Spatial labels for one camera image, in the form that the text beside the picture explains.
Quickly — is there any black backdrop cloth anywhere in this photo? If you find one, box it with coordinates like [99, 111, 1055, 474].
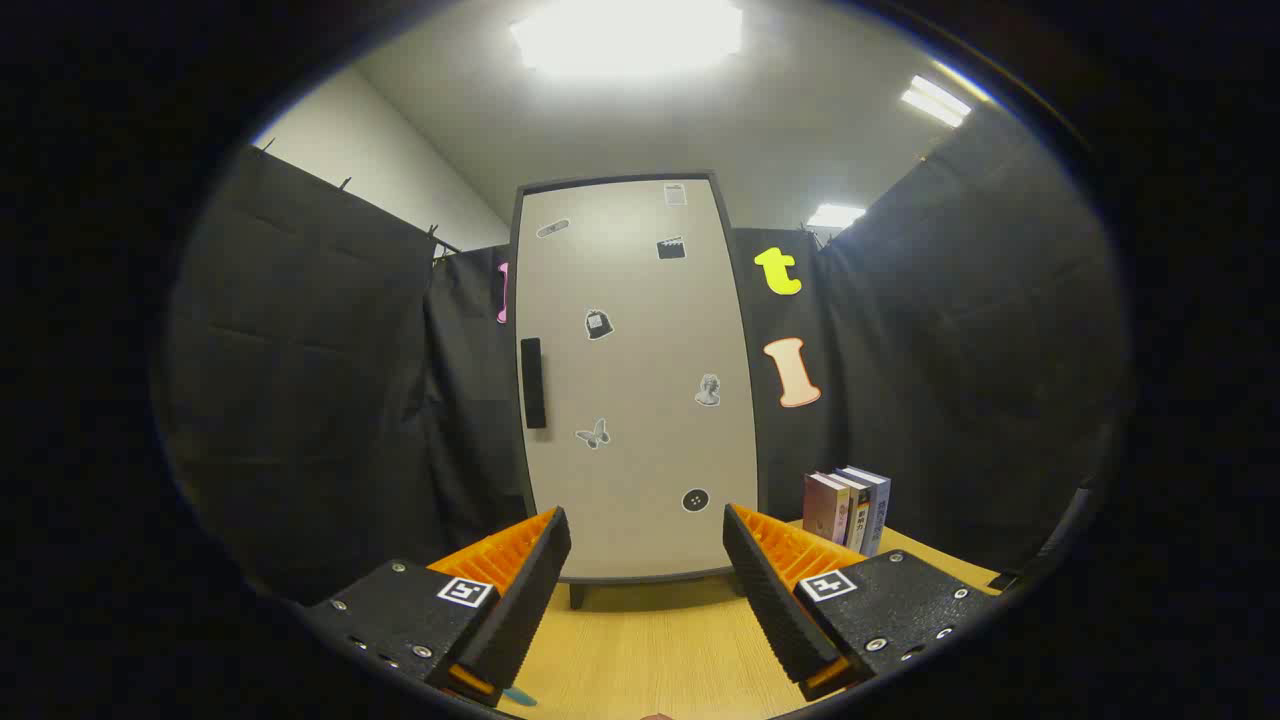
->
[160, 105, 1131, 606]

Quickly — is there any black door handle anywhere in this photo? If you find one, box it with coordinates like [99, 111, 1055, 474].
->
[520, 338, 548, 429]

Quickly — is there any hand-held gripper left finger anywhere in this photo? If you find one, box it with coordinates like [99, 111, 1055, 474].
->
[303, 505, 574, 709]

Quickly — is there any large ceiling light panel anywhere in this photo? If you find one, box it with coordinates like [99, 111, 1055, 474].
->
[510, 0, 743, 81]

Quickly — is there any dark grey cabinet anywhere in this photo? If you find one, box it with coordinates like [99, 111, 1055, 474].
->
[508, 172, 771, 611]

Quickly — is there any beige cabinet door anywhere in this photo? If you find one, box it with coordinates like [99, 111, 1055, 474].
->
[517, 180, 759, 581]

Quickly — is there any blue spine book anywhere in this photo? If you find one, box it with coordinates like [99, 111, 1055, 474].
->
[845, 466, 891, 557]

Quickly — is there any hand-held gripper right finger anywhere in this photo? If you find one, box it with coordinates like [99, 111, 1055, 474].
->
[722, 502, 1003, 703]

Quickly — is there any yellow spine book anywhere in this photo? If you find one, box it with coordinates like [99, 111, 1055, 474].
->
[833, 470, 873, 553]

